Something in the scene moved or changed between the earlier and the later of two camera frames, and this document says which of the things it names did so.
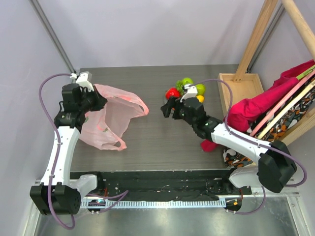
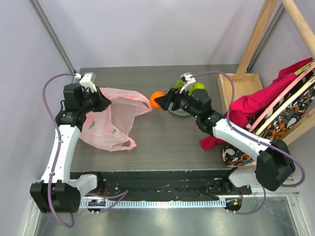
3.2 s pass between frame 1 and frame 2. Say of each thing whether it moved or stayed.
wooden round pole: stayed
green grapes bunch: stayed
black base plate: stayed
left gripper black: stayed
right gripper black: moved
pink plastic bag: moved
